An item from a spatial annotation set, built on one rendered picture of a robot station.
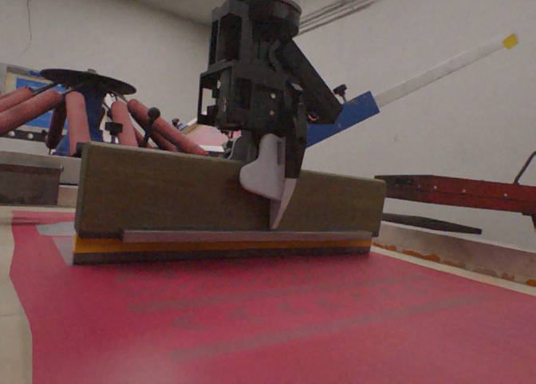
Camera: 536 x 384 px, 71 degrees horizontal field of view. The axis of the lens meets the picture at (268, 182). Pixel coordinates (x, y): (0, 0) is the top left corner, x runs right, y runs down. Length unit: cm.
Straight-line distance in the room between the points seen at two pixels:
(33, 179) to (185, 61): 475
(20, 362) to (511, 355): 24
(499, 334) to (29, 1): 489
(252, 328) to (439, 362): 10
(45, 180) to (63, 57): 432
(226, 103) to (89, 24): 466
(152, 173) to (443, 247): 38
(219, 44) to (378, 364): 29
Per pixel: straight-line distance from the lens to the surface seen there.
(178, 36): 527
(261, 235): 37
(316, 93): 41
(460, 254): 53
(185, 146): 126
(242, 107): 35
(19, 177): 54
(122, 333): 21
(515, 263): 51
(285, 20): 38
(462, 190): 131
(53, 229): 49
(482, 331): 30
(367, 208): 49
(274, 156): 36
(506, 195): 140
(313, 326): 24
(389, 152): 280
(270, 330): 23
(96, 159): 32
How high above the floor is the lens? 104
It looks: level
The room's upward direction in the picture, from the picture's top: 6 degrees clockwise
